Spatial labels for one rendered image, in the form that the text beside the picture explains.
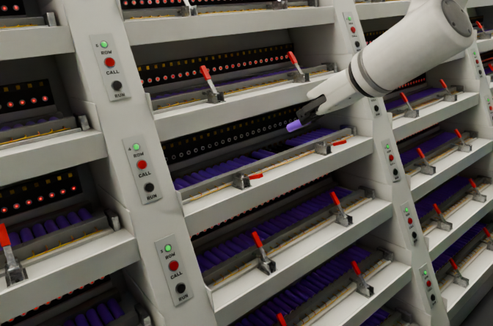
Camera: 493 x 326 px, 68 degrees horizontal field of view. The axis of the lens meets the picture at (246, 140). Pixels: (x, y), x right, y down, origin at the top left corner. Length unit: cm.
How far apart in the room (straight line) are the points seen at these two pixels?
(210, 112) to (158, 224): 25
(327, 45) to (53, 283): 90
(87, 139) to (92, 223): 16
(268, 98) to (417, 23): 41
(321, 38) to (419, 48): 62
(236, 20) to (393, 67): 42
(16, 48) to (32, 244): 32
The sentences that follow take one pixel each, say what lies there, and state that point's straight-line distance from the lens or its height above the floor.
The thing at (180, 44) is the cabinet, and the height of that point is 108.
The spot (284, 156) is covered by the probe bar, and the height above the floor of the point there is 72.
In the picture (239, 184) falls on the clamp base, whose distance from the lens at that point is 80.
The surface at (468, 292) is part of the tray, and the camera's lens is 147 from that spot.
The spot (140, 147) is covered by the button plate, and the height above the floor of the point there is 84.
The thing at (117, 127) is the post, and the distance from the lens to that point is 69.
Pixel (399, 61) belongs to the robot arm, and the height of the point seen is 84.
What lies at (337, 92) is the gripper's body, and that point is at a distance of 64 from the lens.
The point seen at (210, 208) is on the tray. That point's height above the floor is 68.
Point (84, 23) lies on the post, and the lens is 73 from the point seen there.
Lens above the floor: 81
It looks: 1 degrees down
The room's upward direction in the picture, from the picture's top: 17 degrees counter-clockwise
